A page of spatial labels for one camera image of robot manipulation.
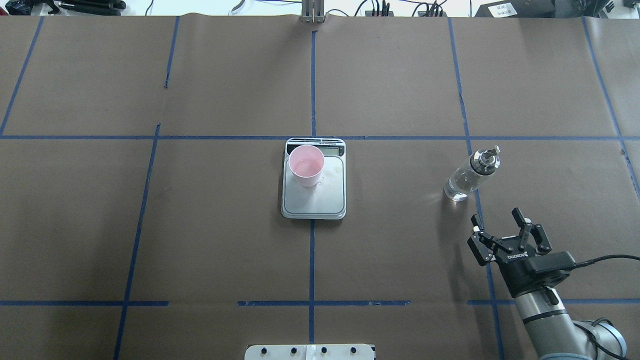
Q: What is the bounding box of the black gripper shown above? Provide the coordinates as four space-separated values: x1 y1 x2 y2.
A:
467 207 553 298

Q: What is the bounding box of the clear glass sauce bottle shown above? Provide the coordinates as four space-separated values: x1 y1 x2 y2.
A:
443 145 502 202

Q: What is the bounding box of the pink plastic cup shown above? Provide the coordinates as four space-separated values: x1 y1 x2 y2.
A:
288 145 325 187

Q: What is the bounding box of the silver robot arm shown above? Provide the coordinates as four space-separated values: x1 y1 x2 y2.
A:
467 208 628 360

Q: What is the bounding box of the grey digital kitchen scale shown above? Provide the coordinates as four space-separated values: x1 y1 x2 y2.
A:
280 137 347 220

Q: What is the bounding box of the black box white label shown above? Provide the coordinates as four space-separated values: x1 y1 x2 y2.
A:
473 0 556 18

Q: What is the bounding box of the white pillar with base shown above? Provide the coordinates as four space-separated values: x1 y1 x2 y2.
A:
244 343 377 360

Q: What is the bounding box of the black folded tripod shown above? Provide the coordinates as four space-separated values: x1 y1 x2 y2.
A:
26 0 127 16

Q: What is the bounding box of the black camera cable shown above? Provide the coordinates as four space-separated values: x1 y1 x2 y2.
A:
567 254 640 360

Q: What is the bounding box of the aluminium frame post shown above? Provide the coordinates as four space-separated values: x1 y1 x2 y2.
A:
300 0 326 24

